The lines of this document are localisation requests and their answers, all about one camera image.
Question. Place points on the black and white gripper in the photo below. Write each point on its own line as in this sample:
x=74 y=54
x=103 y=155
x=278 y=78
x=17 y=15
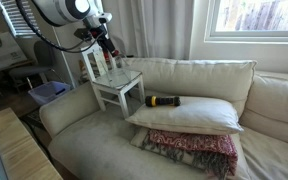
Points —
x=94 y=27

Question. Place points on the clear acrylic box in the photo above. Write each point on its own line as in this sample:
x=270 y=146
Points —
x=116 y=77

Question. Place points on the black torch with yellow ring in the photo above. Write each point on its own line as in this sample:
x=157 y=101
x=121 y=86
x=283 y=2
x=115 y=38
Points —
x=152 y=101

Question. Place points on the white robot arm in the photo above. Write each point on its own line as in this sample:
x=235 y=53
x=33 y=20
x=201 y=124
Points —
x=62 y=12

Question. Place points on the cream throw pillow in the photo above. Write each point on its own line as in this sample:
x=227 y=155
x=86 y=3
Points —
x=197 y=115

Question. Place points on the small white wooden chair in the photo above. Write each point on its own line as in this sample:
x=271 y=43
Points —
x=108 y=94

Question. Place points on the white curtain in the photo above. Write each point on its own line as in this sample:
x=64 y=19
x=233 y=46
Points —
x=151 y=28

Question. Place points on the grey office chair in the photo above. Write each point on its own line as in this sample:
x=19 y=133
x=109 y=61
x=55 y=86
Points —
x=44 y=54

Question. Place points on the lavender plastic bin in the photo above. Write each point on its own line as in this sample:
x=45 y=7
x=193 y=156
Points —
x=49 y=91

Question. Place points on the white window blind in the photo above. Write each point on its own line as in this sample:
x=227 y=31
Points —
x=14 y=19

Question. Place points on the cream sofa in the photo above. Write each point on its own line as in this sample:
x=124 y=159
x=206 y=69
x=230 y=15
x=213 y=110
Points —
x=218 y=97

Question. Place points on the wooden side table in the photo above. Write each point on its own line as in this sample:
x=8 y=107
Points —
x=21 y=156

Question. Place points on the red patterned fringed blanket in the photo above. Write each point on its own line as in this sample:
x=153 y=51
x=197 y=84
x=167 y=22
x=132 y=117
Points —
x=216 y=154

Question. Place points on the white window frame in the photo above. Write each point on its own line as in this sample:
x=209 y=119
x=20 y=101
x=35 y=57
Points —
x=247 y=21

